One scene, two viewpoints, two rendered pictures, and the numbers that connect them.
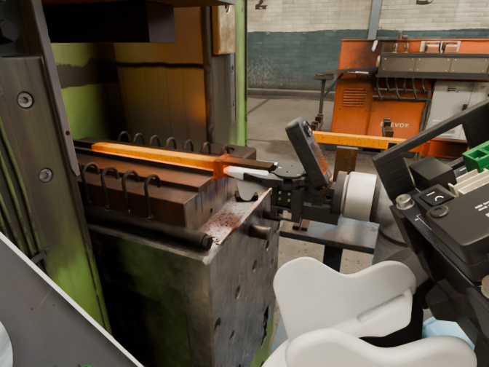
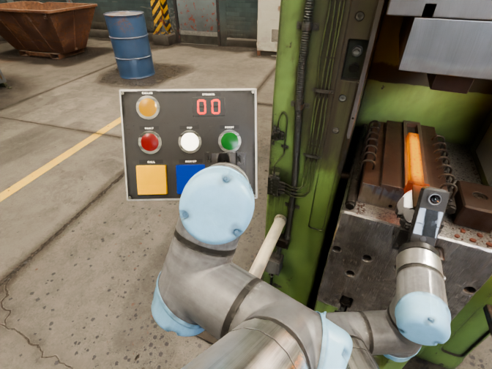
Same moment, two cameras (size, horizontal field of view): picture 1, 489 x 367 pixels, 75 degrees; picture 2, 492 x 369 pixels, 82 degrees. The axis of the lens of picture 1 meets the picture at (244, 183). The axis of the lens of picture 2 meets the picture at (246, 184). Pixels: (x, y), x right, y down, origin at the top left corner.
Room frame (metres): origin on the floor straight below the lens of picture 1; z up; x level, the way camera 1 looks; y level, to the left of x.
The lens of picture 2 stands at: (0.13, -0.51, 1.44)
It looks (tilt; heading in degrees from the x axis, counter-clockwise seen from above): 38 degrees down; 90
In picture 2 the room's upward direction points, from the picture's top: straight up
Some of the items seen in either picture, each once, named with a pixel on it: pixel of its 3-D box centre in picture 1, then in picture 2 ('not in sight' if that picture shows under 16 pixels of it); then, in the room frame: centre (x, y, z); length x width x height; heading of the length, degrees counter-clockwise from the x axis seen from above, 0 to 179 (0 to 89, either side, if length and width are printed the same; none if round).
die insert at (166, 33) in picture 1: (94, 25); (446, 62); (0.65, 0.28, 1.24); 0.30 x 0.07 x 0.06; 67
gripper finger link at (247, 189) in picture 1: (245, 184); (405, 206); (0.51, 0.00, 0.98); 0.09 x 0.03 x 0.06; 70
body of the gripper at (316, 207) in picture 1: (306, 191); (415, 240); (0.49, -0.11, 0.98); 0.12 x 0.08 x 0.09; 67
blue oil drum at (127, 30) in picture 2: not in sight; (131, 45); (-1.70, 4.40, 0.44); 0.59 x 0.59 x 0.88
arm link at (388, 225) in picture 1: (411, 206); (420, 304); (0.43, -0.25, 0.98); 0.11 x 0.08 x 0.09; 67
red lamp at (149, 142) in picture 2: not in sight; (149, 142); (-0.11, 0.12, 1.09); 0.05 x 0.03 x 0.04; 157
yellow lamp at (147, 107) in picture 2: not in sight; (148, 107); (-0.11, 0.16, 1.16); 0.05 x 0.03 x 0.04; 157
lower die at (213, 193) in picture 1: (125, 175); (400, 159); (0.62, 0.25, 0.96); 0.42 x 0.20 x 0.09; 67
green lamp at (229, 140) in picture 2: not in sight; (229, 140); (0.09, 0.12, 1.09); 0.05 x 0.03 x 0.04; 157
